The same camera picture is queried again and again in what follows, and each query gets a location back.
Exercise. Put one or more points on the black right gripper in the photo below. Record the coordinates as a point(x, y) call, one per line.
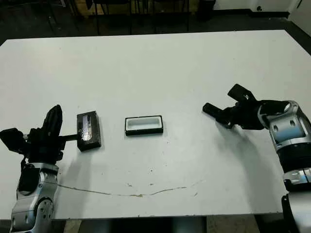
point(247, 116)

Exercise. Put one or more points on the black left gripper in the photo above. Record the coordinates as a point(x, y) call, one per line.
point(43, 148)

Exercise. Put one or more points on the black box lid with label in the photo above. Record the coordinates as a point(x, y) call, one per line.
point(90, 131)

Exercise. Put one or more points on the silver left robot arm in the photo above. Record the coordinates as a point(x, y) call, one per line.
point(31, 201)

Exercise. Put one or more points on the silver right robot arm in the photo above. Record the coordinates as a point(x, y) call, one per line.
point(289, 131)

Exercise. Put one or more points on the black box white inside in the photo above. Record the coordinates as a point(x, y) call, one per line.
point(143, 132)

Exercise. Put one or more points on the black chair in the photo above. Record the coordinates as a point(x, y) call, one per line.
point(51, 21)

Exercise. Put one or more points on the black waste bin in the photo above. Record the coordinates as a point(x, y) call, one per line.
point(206, 9)

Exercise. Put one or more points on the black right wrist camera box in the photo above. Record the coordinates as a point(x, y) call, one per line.
point(240, 92)

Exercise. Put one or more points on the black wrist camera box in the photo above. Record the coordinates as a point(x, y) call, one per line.
point(13, 142)
point(240, 92)

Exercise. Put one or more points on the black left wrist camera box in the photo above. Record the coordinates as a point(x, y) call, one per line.
point(13, 142)

